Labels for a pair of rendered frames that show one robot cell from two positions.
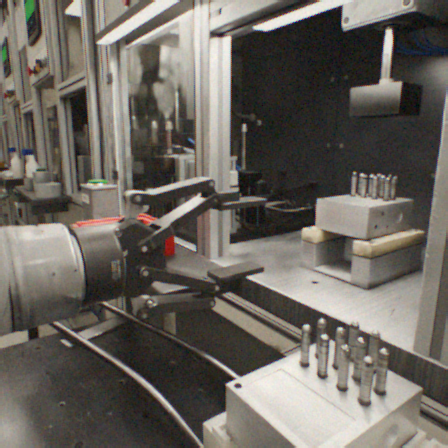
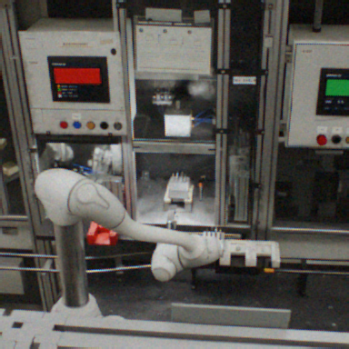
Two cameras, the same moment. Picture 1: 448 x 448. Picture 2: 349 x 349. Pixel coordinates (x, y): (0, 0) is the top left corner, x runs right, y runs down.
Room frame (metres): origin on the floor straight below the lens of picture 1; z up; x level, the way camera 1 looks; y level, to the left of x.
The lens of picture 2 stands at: (-1.02, 1.58, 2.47)
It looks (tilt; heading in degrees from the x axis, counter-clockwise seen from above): 30 degrees down; 312
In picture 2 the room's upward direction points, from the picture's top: 1 degrees counter-clockwise
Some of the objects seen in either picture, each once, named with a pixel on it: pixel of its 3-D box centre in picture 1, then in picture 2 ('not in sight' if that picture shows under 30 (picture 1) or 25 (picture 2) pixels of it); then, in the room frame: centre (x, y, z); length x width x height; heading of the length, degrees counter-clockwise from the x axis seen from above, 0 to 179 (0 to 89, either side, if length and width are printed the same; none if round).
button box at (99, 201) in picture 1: (103, 209); not in sight; (0.82, 0.26, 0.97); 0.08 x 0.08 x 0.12; 35
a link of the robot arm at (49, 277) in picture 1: (42, 273); not in sight; (0.31, 0.16, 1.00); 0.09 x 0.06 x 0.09; 36
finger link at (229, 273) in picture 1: (236, 271); not in sight; (0.44, -0.02, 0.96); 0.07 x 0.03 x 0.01; 126
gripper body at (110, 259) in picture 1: (120, 259); not in sight; (0.35, 0.10, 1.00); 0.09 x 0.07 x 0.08; 126
